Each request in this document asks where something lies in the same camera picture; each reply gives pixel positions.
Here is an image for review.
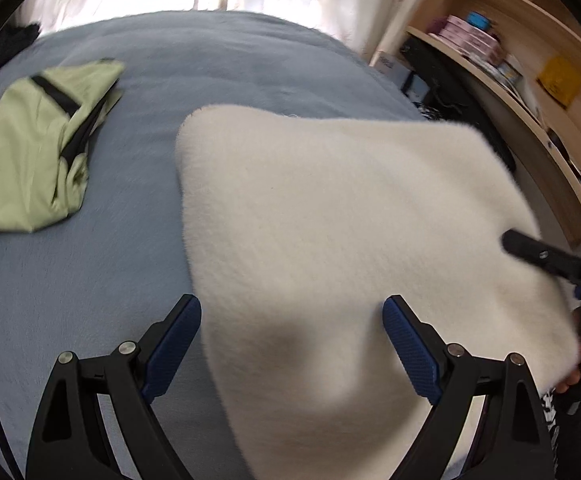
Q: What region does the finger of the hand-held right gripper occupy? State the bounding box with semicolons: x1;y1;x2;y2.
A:
501;229;581;281

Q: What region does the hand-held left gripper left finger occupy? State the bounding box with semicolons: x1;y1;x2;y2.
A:
25;294;202;480

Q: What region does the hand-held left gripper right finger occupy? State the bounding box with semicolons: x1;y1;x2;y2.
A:
383;295;556;480

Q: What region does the white fluffy blanket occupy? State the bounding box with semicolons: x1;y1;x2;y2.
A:
174;104;581;480

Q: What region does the blue fleece blanket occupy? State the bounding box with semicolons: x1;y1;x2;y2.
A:
0;10;431;480

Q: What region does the black white patterned clothing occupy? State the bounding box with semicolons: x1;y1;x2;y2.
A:
537;387;563;480

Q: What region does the yellow packet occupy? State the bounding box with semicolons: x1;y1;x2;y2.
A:
536;55;581;108

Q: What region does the printed tin can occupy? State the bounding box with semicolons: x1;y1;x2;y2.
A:
490;55;525;91

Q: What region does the blue white box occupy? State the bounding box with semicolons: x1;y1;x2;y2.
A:
400;72;431;102

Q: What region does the stack of pink boxes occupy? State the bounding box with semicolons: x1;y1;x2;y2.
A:
429;15;503;66

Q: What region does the wooden shelf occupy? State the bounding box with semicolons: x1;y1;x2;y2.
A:
370;0;581;250

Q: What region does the white cardboard box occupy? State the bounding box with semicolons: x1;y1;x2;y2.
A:
373;50;411;76

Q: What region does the teal round container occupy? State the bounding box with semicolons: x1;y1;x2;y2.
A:
465;10;492;31

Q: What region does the light green garment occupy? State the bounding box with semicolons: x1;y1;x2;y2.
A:
0;58;126;238

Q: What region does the black fuzzy clothing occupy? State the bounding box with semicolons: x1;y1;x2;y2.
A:
0;22;41;73

